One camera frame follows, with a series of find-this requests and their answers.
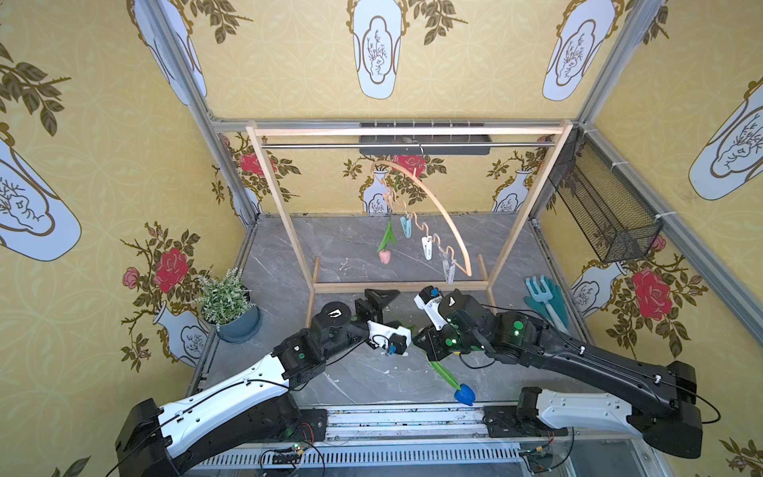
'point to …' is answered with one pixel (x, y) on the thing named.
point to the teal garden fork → (543, 295)
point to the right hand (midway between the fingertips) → (414, 350)
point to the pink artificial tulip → (384, 254)
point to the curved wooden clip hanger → (449, 263)
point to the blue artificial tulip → (463, 393)
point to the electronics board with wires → (291, 455)
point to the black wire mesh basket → (613, 213)
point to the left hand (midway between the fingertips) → (397, 300)
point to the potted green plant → (226, 304)
